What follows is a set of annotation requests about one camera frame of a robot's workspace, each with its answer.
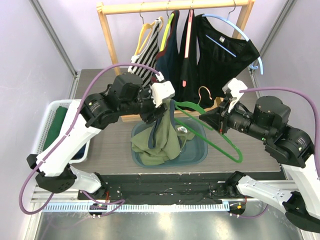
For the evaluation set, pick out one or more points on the neon yellow hanger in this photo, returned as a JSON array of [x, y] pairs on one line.
[[166, 31]]

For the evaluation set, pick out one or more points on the navy maroon-trim tank top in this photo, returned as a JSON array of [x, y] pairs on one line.
[[168, 61]]

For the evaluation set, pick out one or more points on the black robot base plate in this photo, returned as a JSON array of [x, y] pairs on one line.
[[166, 188]]

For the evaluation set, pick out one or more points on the light blue hanger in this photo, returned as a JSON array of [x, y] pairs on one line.
[[243, 35]]

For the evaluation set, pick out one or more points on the wooden clothes rack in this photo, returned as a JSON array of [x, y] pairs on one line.
[[117, 9]]

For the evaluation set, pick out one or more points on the green folded garment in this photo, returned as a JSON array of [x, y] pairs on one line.
[[55, 127]]

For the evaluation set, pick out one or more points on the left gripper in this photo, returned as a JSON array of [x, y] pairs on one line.
[[155, 111]]

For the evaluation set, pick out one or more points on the white laundry basket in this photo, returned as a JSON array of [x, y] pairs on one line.
[[45, 124]]

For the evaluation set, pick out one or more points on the pink hanger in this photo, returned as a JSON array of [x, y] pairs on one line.
[[187, 49]]

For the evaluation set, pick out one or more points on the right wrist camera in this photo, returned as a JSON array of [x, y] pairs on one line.
[[232, 90]]

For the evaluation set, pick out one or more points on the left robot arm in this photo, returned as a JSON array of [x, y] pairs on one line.
[[127, 95]]

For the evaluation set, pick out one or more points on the blue plastic tub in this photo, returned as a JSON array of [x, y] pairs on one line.
[[194, 151]]

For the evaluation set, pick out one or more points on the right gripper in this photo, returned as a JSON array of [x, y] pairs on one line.
[[223, 120]]

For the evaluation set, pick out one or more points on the striped tank top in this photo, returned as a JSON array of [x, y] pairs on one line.
[[143, 73]]

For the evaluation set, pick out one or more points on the white cable duct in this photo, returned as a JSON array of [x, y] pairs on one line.
[[91, 207]]

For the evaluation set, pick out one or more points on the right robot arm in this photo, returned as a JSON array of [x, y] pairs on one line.
[[289, 146]]

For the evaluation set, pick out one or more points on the green tank top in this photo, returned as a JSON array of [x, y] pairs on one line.
[[163, 141]]

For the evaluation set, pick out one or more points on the black tank top on pink hanger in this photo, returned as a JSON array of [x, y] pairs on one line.
[[190, 92]]

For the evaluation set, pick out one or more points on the navy folded garment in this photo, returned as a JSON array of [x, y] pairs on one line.
[[82, 152]]

